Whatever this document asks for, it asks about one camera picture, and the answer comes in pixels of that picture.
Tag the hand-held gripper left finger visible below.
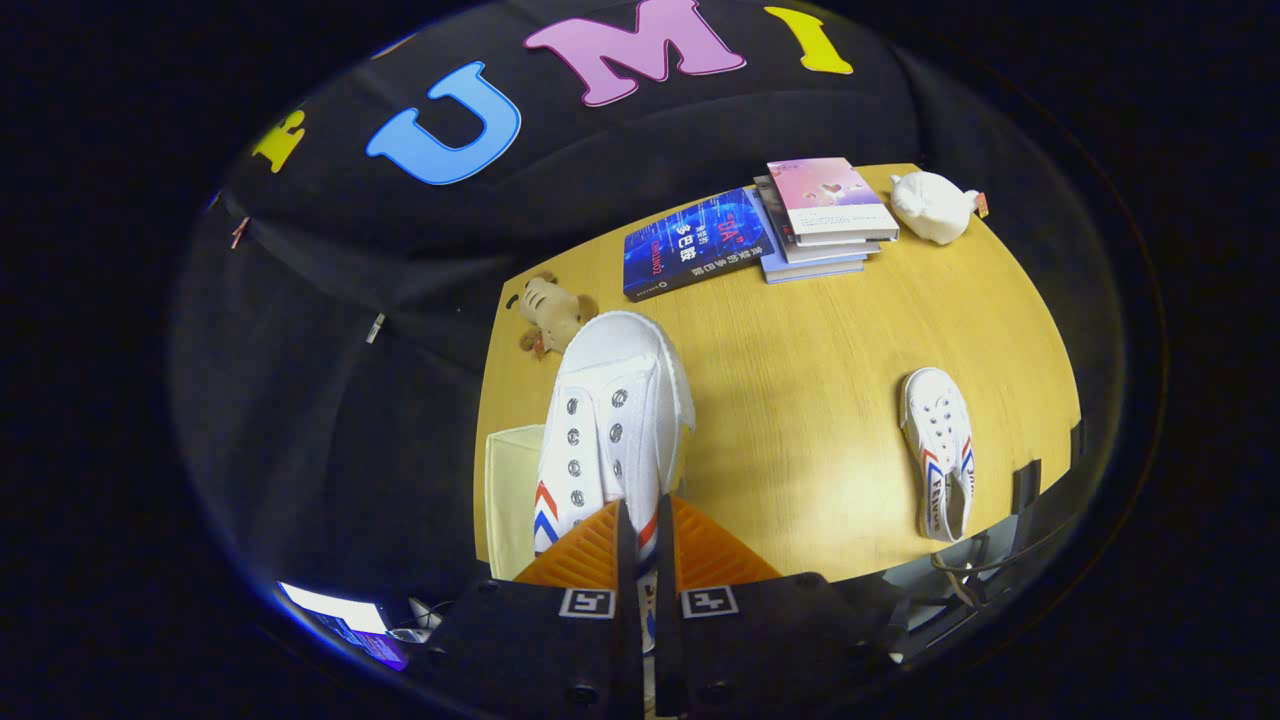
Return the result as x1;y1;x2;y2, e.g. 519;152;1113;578
420;498;648;720

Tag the white plush toy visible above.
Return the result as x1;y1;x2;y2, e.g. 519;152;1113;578
889;170;991;246

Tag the white canvas shoe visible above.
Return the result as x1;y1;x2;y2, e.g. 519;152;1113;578
533;310;698;651
898;367;976;544

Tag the grey cover book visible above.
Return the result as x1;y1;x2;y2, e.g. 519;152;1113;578
753;175;883;266

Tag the black cable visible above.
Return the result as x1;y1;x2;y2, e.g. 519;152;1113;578
930;545;1011;611

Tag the light blue cover book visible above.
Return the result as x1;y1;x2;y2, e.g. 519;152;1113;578
745;190;867;285

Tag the black backdrop cloth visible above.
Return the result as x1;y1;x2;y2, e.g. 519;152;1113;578
170;0;1001;601

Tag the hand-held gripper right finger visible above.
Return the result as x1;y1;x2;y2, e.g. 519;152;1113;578
653;495;903;720

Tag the dark blue book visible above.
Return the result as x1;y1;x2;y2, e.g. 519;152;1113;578
622;187;776;302

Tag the beige plush dog toy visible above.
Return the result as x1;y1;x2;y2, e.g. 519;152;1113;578
505;270;599;359

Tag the lit computer screen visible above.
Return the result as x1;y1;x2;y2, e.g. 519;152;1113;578
277;582;389;636

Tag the pink cover book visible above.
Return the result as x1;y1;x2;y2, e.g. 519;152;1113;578
767;157;900;248

